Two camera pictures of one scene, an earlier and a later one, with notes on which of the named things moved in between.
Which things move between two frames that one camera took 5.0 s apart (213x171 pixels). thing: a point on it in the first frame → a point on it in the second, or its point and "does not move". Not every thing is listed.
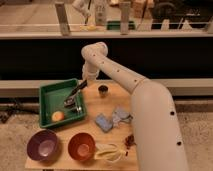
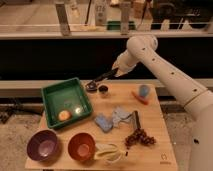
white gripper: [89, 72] → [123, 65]
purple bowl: [43, 145] does not move
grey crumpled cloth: [119, 117] does not move
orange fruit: [57, 116] → [64, 115]
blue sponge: [103, 122] does not move
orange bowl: [81, 146] does not move
